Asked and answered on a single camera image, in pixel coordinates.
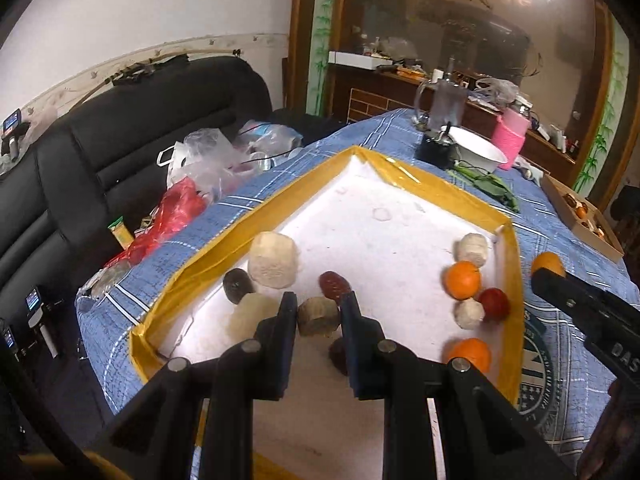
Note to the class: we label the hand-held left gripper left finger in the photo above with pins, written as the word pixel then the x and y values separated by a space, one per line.
pixel 286 327

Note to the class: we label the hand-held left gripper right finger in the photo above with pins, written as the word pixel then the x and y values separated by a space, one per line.
pixel 350 332

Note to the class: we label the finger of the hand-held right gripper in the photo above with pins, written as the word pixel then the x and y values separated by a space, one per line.
pixel 565 291

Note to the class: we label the dark purple plum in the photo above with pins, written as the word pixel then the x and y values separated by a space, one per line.
pixel 339 356

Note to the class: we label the yellowish orange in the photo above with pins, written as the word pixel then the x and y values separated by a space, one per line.
pixel 548 262

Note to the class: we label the tan foam block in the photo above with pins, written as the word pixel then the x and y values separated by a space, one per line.
pixel 318 316

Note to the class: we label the dark brown fruit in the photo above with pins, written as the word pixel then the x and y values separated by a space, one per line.
pixel 237 286

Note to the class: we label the large white foam block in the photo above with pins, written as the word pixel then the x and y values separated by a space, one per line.
pixel 273 261

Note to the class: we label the red tomato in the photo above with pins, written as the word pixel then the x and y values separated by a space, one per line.
pixel 496 304

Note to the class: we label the small white foam piece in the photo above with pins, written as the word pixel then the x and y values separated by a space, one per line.
pixel 469 315
pixel 472 250

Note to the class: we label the white foam box yellow tape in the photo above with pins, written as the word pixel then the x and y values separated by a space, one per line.
pixel 390 195

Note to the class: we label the person's right hand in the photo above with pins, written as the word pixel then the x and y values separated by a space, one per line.
pixel 615 435

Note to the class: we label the cream foam block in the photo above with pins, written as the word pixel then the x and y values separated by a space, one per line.
pixel 252 315

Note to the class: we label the red date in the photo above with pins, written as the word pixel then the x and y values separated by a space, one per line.
pixel 334 285

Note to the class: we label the cardboard tray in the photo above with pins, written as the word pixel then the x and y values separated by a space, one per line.
pixel 595 242

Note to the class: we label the blue plaid tablecloth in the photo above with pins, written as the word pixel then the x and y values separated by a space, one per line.
pixel 550 225

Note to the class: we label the small orange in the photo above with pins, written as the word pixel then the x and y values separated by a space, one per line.
pixel 580 209

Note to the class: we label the green leaves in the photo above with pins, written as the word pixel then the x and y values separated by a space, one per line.
pixel 487 187

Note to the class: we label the red plastic bag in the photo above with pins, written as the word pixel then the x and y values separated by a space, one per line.
pixel 170 215

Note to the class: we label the white bowl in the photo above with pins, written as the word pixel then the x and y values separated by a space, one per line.
pixel 477 152

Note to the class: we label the bottle with pink knit sleeve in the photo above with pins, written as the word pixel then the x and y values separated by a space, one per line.
pixel 510 135

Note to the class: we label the clear wrapped packet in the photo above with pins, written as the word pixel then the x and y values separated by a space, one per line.
pixel 107 281

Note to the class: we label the small black pot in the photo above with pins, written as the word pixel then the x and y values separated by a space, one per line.
pixel 432 152

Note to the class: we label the plastic bag with blue contents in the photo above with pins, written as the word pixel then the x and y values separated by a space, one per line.
pixel 272 136

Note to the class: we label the crumpled clear plastic bag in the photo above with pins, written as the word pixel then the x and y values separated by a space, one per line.
pixel 205 152

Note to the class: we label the glass pitcher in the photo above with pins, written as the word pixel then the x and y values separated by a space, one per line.
pixel 445 105

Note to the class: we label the wooden glass cabinet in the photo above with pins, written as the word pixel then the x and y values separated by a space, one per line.
pixel 380 102

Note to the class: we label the black leather sofa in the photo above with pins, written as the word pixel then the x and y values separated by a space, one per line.
pixel 150 125

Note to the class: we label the small device with screen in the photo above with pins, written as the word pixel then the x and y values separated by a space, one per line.
pixel 12 127
pixel 37 305

